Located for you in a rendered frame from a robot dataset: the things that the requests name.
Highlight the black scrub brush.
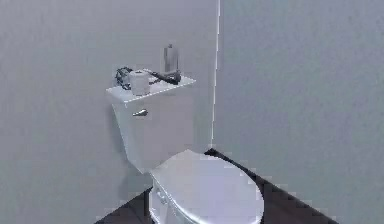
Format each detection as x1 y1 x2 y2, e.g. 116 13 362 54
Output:
148 69 183 85

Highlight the grey spray bottle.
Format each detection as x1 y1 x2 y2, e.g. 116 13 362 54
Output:
162 43 180 74

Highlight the white toilet paper roll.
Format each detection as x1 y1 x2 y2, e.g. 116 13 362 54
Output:
128 69 151 97

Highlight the dark wire sponge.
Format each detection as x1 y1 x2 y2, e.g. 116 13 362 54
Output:
115 66 134 91

